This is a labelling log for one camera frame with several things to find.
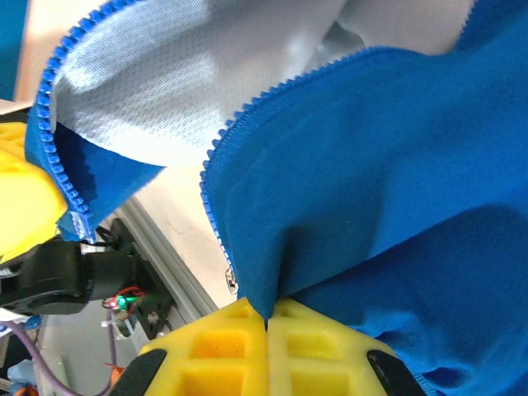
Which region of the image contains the orange snack bag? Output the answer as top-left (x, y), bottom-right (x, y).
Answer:
top-left (105, 361), bottom-right (125, 385)

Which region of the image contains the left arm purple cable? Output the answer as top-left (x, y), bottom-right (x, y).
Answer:
top-left (0, 309), bottom-right (120, 396)

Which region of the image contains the blue red white zip jacket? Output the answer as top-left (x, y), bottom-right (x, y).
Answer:
top-left (24, 0), bottom-right (528, 396)

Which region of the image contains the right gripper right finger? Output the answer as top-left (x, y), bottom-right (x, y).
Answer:
top-left (266, 296), bottom-right (428, 396)

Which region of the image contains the aluminium rail frame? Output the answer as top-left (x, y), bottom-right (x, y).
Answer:
top-left (117, 196), bottom-right (220, 333)

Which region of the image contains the metal zipper slider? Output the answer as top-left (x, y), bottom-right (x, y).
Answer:
top-left (224, 266), bottom-right (240, 295)

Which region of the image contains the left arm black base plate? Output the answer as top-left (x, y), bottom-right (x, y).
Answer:
top-left (97, 217), bottom-right (177, 344)

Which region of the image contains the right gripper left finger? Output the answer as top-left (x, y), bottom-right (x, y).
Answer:
top-left (107, 295), bottom-right (270, 396)

